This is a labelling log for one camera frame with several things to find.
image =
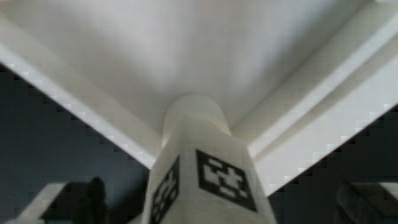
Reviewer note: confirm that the white table leg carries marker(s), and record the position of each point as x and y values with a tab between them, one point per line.
204	190

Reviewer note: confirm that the white L-shaped obstacle wall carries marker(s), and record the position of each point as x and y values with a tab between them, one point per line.
352	106

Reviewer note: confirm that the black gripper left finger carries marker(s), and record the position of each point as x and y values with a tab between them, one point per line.
67	204

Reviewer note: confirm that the white square tabletop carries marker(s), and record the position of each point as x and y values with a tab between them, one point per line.
117	54

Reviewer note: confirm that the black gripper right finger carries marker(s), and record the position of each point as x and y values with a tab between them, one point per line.
366	203

